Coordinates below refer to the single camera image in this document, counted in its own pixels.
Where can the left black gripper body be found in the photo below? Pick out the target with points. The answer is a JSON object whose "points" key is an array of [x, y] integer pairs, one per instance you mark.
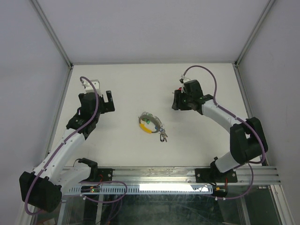
{"points": [[105, 107]]}

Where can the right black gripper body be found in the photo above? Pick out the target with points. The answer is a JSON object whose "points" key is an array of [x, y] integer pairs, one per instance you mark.
{"points": [[180, 101]]}

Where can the blue tag key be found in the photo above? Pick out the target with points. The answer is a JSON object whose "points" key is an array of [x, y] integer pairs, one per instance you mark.
{"points": [[162, 132]]}

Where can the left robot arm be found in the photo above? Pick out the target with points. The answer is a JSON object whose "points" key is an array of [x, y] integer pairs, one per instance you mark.
{"points": [[44, 187]]}

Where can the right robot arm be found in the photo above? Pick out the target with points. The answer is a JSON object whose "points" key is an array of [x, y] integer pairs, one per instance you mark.
{"points": [[247, 139]]}

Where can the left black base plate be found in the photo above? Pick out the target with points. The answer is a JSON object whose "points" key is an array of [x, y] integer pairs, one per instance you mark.
{"points": [[101, 174]]}

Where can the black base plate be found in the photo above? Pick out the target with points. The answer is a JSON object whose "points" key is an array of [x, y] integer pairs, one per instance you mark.
{"points": [[101, 174], [214, 176]]}

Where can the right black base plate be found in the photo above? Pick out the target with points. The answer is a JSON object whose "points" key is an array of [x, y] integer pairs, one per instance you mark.
{"points": [[214, 176]]}

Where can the white slotted cable duct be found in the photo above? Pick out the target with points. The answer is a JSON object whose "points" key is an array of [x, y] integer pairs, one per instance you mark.
{"points": [[143, 189]]}

